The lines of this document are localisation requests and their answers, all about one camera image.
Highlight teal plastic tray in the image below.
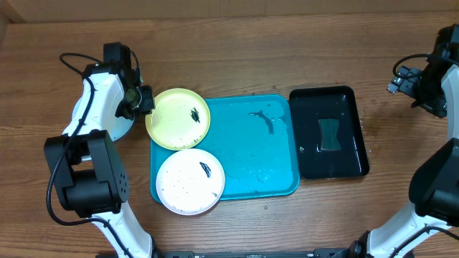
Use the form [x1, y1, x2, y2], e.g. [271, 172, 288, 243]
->
[149, 94, 301, 204]

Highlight light blue plate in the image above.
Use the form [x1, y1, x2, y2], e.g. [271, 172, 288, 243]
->
[71, 100, 136, 142]

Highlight black food scrap on yellow plate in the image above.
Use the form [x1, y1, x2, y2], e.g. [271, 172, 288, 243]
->
[190, 107, 200, 123]

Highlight black plastic tray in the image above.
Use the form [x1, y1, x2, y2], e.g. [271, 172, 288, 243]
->
[289, 86, 370, 180]

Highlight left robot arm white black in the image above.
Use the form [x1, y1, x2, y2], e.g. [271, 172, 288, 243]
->
[44, 42, 162, 257]

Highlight yellow plate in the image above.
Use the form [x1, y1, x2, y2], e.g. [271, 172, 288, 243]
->
[145, 88, 211, 151]

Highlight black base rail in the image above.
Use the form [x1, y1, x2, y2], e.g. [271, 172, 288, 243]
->
[153, 248, 349, 258]

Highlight white pink plate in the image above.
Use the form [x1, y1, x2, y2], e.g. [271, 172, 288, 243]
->
[156, 148, 225, 216]

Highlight black food scrap on white plate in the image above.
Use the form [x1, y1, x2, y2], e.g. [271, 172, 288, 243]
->
[199, 162, 212, 178]

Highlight dark green sponge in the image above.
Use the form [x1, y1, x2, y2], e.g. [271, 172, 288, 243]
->
[318, 118, 341, 151]

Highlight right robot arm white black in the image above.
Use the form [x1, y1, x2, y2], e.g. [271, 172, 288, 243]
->
[335, 24, 458, 258]

